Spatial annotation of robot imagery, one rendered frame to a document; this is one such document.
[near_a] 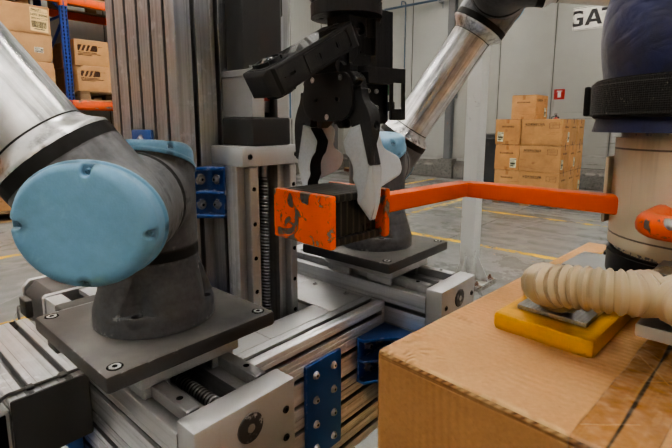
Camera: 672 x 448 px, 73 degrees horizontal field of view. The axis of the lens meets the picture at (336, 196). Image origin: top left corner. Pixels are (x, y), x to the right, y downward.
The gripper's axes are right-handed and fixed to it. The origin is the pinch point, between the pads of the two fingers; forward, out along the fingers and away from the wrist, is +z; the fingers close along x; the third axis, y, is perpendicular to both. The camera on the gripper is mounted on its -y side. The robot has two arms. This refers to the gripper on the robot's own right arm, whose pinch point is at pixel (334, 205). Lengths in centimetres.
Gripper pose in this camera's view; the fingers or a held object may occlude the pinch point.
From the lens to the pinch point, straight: 47.2
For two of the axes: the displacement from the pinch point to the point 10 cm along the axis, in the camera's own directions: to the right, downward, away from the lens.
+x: -6.9, -1.1, 7.1
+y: 7.2, -1.3, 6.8
